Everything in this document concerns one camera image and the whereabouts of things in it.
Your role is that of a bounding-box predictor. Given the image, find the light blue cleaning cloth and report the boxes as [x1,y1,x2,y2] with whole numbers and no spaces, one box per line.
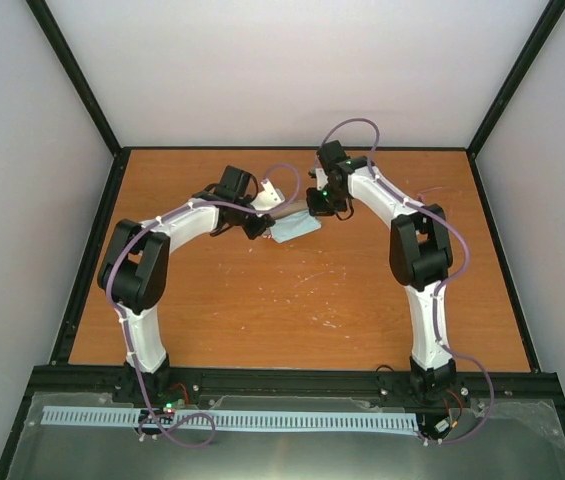
[270,210,322,243]

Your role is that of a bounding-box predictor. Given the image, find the pink transparent sunglasses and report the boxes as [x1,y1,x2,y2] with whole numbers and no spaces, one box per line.
[417,186,445,203]

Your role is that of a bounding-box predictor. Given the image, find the flag print glasses case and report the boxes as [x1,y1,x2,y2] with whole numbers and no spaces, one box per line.
[271,199,308,220]

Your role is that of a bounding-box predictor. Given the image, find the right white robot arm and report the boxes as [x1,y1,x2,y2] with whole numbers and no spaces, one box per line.
[306,141,456,403]

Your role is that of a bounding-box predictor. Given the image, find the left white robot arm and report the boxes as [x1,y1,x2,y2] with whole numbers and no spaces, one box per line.
[97,166,285,403]

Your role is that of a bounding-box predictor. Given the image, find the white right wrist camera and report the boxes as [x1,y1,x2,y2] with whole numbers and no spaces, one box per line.
[309,168,328,190]

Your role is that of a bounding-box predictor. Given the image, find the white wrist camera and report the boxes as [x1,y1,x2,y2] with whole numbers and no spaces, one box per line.
[309,168,328,190]
[250,179,285,211]

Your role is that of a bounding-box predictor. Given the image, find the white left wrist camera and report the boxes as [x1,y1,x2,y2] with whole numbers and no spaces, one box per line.
[250,179,285,211]

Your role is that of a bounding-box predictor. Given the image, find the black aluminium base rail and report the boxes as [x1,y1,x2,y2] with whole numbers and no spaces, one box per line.
[29,364,561,409]

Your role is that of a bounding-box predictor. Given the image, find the light blue slotted cable duct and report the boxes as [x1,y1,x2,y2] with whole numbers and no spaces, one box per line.
[40,406,418,435]

